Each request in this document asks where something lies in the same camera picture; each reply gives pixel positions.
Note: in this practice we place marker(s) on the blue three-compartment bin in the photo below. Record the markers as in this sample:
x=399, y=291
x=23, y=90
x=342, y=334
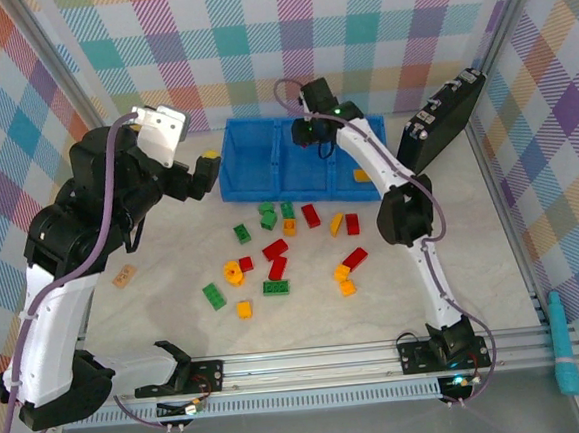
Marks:
x=249, y=154

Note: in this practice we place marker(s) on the small red lego brick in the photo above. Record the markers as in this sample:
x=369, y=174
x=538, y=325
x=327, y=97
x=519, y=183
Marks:
x=246, y=264

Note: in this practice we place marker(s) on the yellow round lego piece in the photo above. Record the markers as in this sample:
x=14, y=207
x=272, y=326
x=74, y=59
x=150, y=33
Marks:
x=232, y=273

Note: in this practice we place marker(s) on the long green lego brick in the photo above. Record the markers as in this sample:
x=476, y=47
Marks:
x=276, y=288
x=214, y=297

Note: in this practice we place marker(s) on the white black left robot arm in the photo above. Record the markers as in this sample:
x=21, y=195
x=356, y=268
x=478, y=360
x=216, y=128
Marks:
x=59, y=345

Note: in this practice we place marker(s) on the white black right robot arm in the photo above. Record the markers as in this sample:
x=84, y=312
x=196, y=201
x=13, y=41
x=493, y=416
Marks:
x=400, y=218

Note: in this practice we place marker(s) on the black hard case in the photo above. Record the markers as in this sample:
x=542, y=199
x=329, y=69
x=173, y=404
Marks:
x=443, y=124

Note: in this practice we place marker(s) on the aluminium frame post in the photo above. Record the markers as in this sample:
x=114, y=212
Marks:
x=508, y=8
x=60, y=59

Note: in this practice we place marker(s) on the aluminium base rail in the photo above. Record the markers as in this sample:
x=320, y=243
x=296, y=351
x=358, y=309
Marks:
x=306, y=370

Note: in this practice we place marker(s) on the small black electronics bracket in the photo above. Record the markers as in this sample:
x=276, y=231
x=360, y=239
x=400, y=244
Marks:
x=177, y=410
x=453, y=389

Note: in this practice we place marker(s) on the aluminium side rail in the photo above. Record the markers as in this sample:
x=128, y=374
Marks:
x=515, y=239

